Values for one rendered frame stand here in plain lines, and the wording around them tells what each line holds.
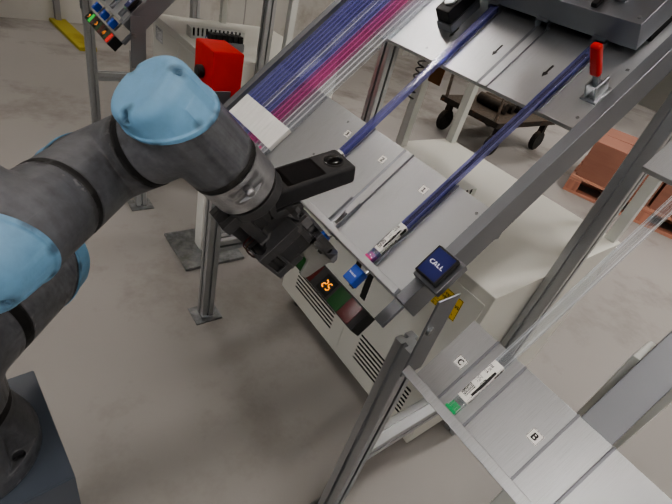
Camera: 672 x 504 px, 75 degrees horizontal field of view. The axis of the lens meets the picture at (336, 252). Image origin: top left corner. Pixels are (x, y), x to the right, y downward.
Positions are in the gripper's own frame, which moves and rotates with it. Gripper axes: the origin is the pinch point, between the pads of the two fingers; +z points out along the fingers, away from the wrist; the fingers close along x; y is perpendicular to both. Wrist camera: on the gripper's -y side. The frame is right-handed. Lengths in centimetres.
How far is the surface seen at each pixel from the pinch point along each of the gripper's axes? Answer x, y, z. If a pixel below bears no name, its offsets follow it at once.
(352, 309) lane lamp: 3.6, 3.9, 10.3
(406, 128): -56, -47, 57
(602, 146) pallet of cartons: -77, -197, 245
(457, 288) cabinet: 1.8, -15.1, 40.6
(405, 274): 6.0, -6.0, 9.4
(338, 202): -13.9, -7.3, 9.4
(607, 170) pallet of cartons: -66, -190, 257
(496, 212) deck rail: 9.6, -22.1, 8.1
